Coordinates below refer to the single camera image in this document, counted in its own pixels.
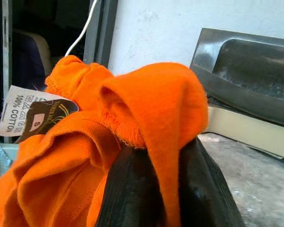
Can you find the orange cotton garment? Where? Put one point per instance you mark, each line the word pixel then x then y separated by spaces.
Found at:
pixel 132 106

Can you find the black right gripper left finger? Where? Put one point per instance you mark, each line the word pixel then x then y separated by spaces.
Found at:
pixel 127 189

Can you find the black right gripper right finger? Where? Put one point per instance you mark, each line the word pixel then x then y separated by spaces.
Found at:
pixel 203 189

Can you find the grey window frame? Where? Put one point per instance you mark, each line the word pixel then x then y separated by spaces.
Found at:
pixel 100 32

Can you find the white care label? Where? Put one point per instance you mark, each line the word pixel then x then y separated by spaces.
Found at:
pixel 14 111

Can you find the beige chair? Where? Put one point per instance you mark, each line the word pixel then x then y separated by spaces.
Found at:
pixel 39 52

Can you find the black size label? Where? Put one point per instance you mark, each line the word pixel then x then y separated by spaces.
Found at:
pixel 45 118

